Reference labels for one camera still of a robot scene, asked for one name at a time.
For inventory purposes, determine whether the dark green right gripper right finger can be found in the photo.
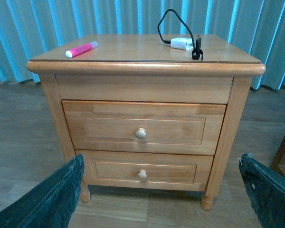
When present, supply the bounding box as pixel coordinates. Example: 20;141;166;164
239;153;285;228

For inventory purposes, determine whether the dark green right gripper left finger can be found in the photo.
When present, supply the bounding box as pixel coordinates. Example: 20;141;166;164
0;154;85;228

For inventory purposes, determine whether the wooden drawer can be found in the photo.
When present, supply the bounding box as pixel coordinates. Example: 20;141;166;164
77;150;213;191
62;100;225;155

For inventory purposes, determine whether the pink highlighter marker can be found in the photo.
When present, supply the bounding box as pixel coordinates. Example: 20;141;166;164
65;41;98;58

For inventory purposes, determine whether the wooden nightstand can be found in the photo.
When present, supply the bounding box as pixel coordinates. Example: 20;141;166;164
27;35;266;210

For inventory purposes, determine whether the pale pleated curtain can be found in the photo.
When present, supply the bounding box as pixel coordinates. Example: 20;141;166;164
0;0;285;90

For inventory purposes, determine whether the white USB charger plug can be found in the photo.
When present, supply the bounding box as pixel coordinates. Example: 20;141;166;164
170;38;194;51

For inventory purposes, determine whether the black USB cable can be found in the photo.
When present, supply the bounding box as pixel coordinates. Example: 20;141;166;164
157;9;204;61

